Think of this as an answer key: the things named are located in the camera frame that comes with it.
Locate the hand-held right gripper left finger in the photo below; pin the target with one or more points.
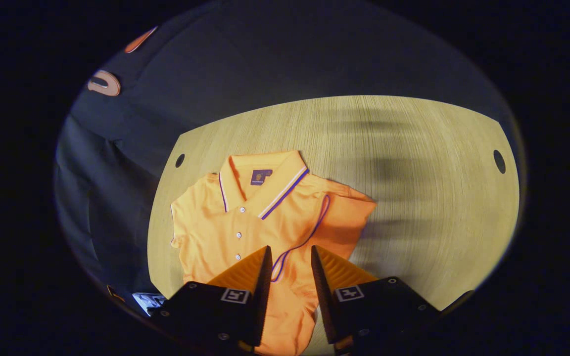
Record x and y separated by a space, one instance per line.
262 296

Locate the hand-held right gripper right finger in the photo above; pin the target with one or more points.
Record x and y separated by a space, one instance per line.
322 301

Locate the orange T-shirt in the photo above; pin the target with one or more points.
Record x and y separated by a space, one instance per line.
215 232

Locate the pale crumpled sheet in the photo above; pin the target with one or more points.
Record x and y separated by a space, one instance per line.
147 300

